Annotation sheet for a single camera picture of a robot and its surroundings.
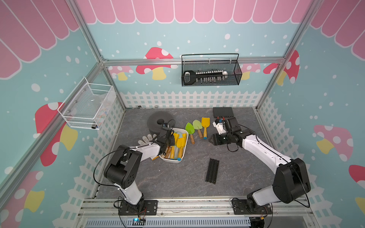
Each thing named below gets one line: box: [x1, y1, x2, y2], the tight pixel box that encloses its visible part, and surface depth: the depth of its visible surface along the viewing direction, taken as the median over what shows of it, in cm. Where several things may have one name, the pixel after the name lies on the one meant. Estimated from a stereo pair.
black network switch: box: [212, 106, 235, 119], surface depth 122 cm
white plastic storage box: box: [159, 127, 189, 163], surface depth 97 cm
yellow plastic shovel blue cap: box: [201, 116, 211, 140], surface depth 111 cm
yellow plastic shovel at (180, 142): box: [176, 133, 187, 162], surface depth 99 cm
